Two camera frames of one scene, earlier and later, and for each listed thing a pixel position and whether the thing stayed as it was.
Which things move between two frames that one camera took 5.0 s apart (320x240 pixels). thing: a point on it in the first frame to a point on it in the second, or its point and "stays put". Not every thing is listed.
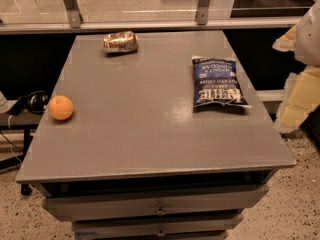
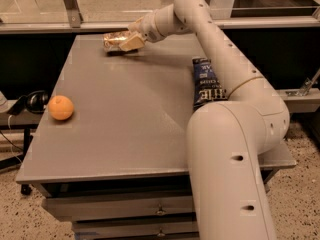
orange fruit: [61, 108] stays put
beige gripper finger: [286, 43] to [132, 43]
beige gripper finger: [301, 95] to [135, 26]
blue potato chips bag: [215, 82] stays put
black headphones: [35, 102] stays put
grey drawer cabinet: [136, 160] stays put
